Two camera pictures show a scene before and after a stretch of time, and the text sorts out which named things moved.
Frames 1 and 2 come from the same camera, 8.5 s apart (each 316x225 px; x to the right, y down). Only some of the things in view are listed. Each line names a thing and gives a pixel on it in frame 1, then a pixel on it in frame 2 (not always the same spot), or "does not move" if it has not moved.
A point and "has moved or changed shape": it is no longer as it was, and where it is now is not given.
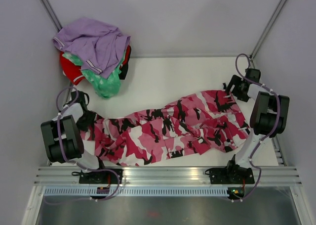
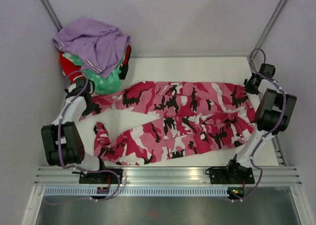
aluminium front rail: (63, 176) does not move
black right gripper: (235, 80) → (248, 88)
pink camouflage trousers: (198, 122) has moved or changed shape
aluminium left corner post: (48, 9) does not move
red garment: (73, 72) does not move
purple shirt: (101, 45) does not move
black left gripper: (83, 127) → (90, 111)
